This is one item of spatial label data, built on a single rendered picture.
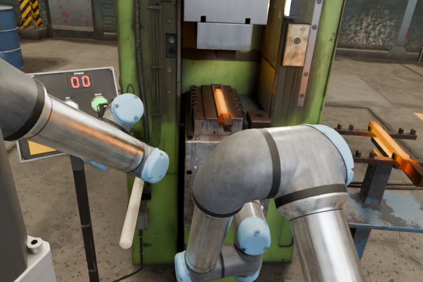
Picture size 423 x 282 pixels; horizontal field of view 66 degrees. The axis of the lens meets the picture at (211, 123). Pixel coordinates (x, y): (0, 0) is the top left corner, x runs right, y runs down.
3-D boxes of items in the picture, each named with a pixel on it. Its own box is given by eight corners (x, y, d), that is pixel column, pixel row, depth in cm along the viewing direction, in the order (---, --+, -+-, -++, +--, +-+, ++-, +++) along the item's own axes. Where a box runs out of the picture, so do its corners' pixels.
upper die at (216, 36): (250, 50, 121) (252, 24, 117) (196, 48, 119) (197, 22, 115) (235, 31, 159) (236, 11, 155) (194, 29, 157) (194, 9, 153)
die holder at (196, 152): (265, 226, 151) (279, 142, 132) (183, 227, 148) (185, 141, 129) (245, 162, 202) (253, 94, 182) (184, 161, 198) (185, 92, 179)
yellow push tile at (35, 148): (56, 150, 105) (52, 127, 106) (30, 155, 102) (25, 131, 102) (56, 150, 107) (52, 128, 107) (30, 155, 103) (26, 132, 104)
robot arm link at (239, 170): (204, 179, 43) (179, 301, 77) (280, 170, 46) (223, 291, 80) (188, 118, 51) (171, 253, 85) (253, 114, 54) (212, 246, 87)
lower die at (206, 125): (241, 135, 136) (243, 116, 133) (193, 134, 134) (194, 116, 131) (229, 99, 174) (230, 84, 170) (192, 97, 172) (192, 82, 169)
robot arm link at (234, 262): (214, 265, 87) (216, 234, 82) (253, 257, 90) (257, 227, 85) (223, 291, 80) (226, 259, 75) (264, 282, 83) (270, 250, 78)
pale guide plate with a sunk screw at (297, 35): (303, 66, 138) (310, 25, 130) (282, 65, 137) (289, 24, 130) (301, 65, 140) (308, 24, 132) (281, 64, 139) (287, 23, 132)
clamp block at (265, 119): (269, 135, 137) (271, 121, 134) (250, 135, 136) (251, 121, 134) (263, 123, 148) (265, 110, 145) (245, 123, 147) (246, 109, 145)
